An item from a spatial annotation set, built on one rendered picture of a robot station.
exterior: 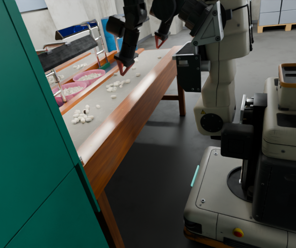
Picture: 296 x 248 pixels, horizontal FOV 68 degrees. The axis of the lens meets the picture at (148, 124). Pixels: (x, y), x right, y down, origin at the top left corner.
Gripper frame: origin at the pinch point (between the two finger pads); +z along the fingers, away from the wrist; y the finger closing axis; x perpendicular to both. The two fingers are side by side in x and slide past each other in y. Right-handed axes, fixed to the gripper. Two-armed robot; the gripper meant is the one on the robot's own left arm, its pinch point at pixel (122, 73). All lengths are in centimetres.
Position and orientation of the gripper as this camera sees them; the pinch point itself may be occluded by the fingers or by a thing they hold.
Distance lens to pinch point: 98.0
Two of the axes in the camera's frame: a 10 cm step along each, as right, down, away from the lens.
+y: -4.0, 5.4, -7.4
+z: -2.8, 7.0, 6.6
